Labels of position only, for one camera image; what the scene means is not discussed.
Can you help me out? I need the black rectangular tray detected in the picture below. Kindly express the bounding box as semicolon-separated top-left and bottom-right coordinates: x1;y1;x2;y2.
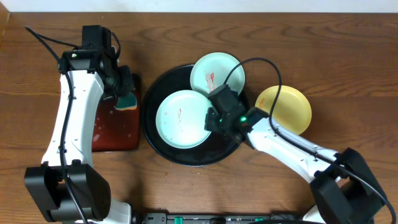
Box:
92;74;141;152

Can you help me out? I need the light blue plate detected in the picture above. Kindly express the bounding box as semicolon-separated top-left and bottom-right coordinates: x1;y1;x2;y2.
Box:
155;90;212;149
190;52;246;96

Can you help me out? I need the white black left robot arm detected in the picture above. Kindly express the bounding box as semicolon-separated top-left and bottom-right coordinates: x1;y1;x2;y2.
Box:
24;44;139;223

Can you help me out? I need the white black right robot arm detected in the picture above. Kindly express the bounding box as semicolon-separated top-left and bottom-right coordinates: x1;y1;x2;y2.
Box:
205;105;397;223

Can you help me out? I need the black round tray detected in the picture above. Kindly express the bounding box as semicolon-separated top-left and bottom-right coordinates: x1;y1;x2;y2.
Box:
140;64;239;167

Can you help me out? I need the yellow plate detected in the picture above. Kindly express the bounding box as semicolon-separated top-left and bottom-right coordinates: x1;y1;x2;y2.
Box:
255;85;312;135

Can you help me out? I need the green orange sponge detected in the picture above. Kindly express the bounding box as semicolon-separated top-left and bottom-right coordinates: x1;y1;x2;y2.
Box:
114;92;137;111

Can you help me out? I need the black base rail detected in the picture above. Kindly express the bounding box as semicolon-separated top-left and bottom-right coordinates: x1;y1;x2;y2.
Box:
132;212;300;224

